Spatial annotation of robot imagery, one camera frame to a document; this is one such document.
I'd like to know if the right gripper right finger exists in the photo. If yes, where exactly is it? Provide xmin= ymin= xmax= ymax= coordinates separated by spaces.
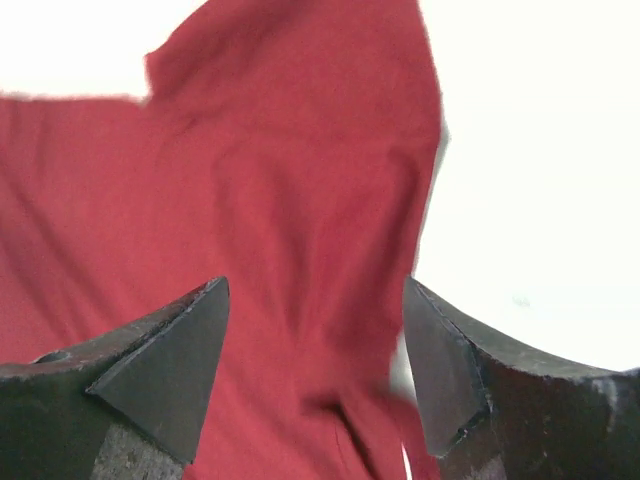
xmin=403 ymin=278 xmax=639 ymax=480

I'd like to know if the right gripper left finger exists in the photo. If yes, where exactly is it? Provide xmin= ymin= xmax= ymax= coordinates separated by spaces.
xmin=1 ymin=277 xmax=230 ymax=479

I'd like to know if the dark red t shirt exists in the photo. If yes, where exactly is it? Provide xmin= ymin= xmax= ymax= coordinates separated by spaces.
xmin=1 ymin=1 xmax=441 ymax=479

